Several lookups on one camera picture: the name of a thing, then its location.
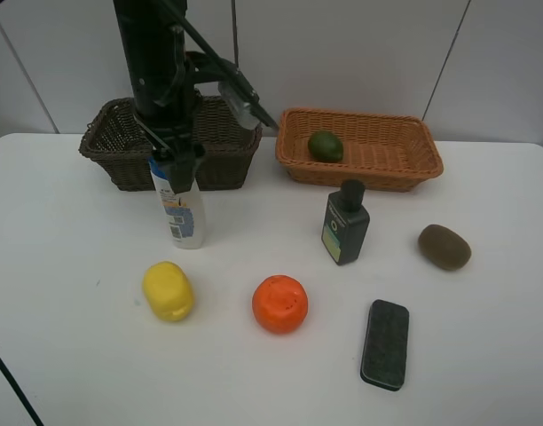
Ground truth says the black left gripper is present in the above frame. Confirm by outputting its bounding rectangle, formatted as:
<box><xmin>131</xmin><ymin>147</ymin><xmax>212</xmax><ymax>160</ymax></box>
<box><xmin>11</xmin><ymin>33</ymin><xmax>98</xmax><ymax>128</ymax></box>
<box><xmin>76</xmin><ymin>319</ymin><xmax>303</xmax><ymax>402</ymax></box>
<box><xmin>131</xmin><ymin>59</ymin><xmax>205</xmax><ymax>193</ymax></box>

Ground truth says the white blue-capped shampoo bottle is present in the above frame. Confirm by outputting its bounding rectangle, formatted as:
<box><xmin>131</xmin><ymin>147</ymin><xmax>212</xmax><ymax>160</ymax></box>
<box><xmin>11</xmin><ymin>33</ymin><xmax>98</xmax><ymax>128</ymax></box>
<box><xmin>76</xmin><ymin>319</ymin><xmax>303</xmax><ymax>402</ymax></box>
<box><xmin>148</xmin><ymin>157</ymin><xmax>206</xmax><ymax>249</ymax></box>

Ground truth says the yellow lemon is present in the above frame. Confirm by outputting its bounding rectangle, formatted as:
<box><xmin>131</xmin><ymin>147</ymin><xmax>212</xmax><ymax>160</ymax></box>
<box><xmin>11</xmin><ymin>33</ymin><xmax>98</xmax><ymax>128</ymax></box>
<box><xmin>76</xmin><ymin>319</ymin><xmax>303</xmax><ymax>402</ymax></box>
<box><xmin>142</xmin><ymin>261</ymin><xmax>195</xmax><ymax>322</ymax></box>

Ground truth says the green lime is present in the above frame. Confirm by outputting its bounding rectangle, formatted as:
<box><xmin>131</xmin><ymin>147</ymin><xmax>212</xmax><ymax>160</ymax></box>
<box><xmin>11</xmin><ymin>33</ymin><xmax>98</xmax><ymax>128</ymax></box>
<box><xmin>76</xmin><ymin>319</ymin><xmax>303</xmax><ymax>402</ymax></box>
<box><xmin>308</xmin><ymin>130</ymin><xmax>344</xmax><ymax>163</ymax></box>

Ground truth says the orange fruit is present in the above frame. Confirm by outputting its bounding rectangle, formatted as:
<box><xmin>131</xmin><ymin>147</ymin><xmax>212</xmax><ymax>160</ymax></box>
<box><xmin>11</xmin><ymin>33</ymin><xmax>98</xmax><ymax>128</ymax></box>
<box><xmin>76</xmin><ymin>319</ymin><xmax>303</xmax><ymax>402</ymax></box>
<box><xmin>252</xmin><ymin>275</ymin><xmax>309</xmax><ymax>335</ymax></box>

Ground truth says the dark green black-capped bottle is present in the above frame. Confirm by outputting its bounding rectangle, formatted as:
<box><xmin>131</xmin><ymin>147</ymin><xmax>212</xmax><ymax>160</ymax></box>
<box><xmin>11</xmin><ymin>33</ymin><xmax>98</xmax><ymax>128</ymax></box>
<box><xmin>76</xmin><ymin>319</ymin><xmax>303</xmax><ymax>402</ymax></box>
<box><xmin>321</xmin><ymin>179</ymin><xmax>370</xmax><ymax>265</ymax></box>

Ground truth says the brown kiwi fruit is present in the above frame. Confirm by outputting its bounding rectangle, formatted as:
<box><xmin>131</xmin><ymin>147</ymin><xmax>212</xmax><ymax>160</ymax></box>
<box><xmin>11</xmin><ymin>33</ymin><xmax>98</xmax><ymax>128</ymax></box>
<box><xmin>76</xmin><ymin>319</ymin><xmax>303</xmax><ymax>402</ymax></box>
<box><xmin>417</xmin><ymin>224</ymin><xmax>472</xmax><ymax>272</ymax></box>

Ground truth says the black whiteboard eraser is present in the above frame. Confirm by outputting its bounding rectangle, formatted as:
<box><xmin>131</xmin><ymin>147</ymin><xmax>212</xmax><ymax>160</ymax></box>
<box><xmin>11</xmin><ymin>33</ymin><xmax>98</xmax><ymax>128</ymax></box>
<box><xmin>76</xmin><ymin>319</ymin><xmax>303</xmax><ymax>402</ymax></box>
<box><xmin>359</xmin><ymin>299</ymin><xmax>410</xmax><ymax>391</ymax></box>

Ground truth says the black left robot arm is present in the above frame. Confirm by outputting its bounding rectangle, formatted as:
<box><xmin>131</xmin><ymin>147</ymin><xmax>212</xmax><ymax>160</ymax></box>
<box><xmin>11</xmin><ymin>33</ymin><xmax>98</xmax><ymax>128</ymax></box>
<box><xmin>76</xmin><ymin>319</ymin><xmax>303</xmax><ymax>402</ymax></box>
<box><xmin>114</xmin><ymin>1</ymin><xmax>204</xmax><ymax>193</ymax></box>

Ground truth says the dark brown wicker basket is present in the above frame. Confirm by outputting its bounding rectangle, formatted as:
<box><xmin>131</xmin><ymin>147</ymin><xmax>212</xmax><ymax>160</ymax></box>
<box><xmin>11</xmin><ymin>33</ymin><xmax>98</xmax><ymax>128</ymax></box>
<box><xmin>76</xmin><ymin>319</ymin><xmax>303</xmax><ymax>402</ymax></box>
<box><xmin>79</xmin><ymin>96</ymin><xmax>262</xmax><ymax>192</ymax></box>

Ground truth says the orange wicker basket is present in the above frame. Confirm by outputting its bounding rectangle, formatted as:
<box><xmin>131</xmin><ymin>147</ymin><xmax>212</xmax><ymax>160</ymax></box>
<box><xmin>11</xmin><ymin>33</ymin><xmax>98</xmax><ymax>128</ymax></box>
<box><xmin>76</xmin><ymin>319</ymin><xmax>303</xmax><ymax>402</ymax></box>
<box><xmin>275</xmin><ymin>107</ymin><xmax>444</xmax><ymax>192</ymax></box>

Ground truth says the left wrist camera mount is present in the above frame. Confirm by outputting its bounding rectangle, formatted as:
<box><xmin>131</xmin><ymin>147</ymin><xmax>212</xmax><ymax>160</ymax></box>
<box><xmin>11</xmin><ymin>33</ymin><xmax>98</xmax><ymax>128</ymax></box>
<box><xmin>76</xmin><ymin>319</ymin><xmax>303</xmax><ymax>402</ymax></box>
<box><xmin>186</xmin><ymin>51</ymin><xmax>277</xmax><ymax>130</ymax></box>

